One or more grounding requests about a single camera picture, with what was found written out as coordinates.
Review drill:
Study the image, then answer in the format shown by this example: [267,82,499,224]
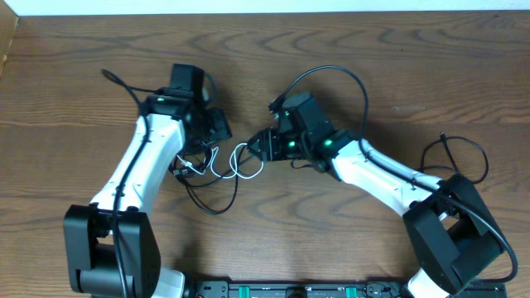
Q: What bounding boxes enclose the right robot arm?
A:
[248,92,507,297]

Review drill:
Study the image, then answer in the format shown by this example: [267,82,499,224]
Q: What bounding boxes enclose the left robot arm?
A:
[63,64,231,297]

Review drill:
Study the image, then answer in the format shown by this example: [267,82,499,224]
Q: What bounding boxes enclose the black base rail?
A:
[184,281,410,298]

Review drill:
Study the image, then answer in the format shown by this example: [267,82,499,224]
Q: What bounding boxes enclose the white cable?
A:
[176,142,265,180]

